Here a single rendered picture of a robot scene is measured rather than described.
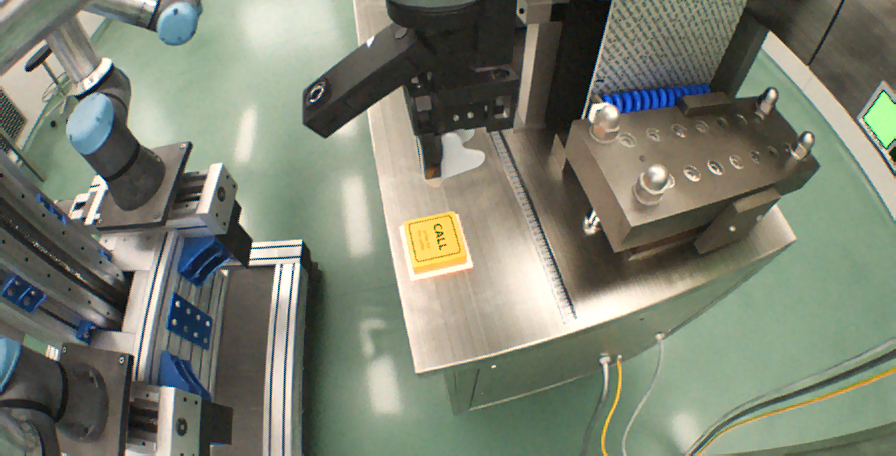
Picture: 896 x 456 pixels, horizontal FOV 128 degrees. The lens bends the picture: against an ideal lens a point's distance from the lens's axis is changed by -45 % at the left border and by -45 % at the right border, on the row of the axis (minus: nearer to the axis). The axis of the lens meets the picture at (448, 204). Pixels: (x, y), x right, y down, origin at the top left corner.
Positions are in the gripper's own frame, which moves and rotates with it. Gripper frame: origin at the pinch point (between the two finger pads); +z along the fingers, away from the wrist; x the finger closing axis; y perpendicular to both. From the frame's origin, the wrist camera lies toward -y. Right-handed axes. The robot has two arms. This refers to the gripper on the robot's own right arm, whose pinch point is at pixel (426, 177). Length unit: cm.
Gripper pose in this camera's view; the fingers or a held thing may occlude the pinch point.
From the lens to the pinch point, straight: 40.7
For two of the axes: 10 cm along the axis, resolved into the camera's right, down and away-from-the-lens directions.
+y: 9.7, -2.1, 1.0
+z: 0.3, 5.6, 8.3
